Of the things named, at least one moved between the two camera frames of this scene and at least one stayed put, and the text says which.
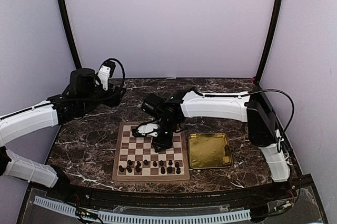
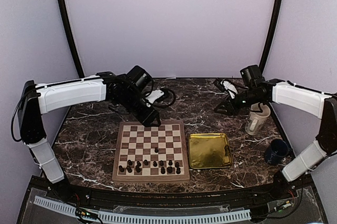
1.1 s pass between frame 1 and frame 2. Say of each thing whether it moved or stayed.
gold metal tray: stayed
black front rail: stayed
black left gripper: moved
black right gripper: moved
